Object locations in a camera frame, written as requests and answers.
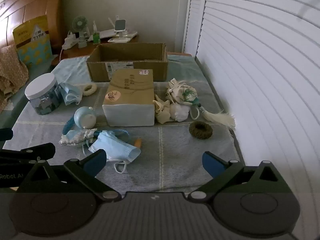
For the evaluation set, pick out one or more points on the white tassel charm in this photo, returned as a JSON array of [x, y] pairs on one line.
[[217, 118]]

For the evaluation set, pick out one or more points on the white power strip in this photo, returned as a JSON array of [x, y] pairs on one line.
[[71, 41]]

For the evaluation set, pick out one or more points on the cardboard box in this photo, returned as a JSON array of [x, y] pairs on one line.
[[125, 65]]

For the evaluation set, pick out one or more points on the cream cloth pouch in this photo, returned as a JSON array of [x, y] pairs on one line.
[[162, 110]]

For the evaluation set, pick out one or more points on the white louvered door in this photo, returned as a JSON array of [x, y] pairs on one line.
[[262, 67]]

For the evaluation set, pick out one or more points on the white blue floral cloth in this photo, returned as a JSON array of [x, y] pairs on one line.
[[75, 136]]

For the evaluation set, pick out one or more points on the blue face mask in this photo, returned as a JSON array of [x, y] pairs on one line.
[[117, 150], [71, 93]]

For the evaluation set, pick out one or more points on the small green bottle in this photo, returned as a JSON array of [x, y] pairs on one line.
[[96, 36]]

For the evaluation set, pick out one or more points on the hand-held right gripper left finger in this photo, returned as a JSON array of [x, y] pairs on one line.
[[96, 159]]

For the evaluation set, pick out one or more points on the small green desk fan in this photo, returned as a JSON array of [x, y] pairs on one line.
[[80, 23]]

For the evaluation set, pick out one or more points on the wooden headboard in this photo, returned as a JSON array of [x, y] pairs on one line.
[[30, 7]]

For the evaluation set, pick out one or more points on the clear jar with white lid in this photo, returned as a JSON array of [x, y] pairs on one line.
[[41, 92]]

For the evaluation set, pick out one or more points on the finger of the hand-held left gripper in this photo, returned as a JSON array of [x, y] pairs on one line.
[[5, 133], [37, 151]]

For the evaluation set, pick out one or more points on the round light blue plush toy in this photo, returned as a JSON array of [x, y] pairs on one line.
[[85, 117]]

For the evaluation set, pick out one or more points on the brown floral cloth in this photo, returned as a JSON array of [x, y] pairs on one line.
[[12, 72]]

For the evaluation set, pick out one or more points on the blue braided band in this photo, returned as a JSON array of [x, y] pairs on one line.
[[121, 132]]

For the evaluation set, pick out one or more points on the yellow and blue paper bag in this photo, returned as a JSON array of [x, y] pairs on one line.
[[33, 42]]

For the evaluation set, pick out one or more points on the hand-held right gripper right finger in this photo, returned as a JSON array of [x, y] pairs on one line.
[[212, 164]]

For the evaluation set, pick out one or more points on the dark green hair scrunchie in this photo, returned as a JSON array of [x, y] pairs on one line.
[[201, 130]]

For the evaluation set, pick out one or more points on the white home camera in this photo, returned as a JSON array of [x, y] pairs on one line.
[[120, 25]]

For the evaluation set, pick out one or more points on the small orange item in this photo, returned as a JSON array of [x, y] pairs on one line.
[[138, 143]]

